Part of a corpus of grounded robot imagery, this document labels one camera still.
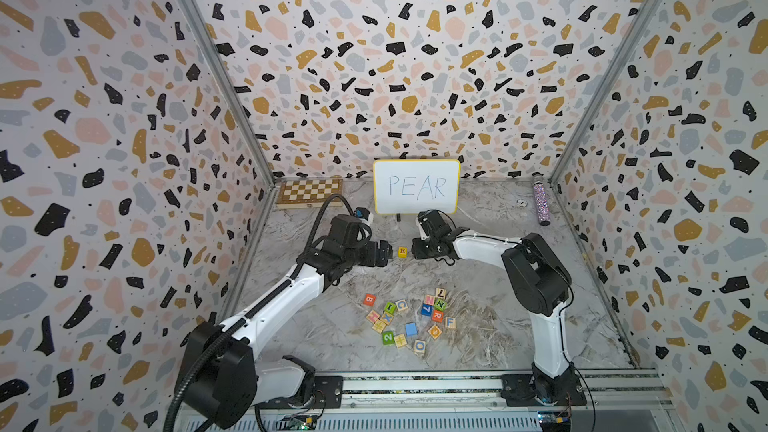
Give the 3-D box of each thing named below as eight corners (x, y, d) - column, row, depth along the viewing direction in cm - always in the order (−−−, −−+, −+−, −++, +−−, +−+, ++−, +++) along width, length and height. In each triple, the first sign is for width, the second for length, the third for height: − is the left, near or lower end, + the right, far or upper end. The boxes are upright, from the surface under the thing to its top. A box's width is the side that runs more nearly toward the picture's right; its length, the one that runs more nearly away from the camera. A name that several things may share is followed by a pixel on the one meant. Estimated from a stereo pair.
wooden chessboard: (277, 208, 114) (274, 202, 111) (285, 184, 123) (283, 177, 120) (340, 209, 114) (338, 202, 112) (344, 185, 123) (343, 178, 120)
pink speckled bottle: (539, 226, 111) (543, 219, 108) (531, 187, 124) (534, 180, 121) (548, 227, 111) (553, 220, 108) (539, 188, 123) (543, 181, 120)
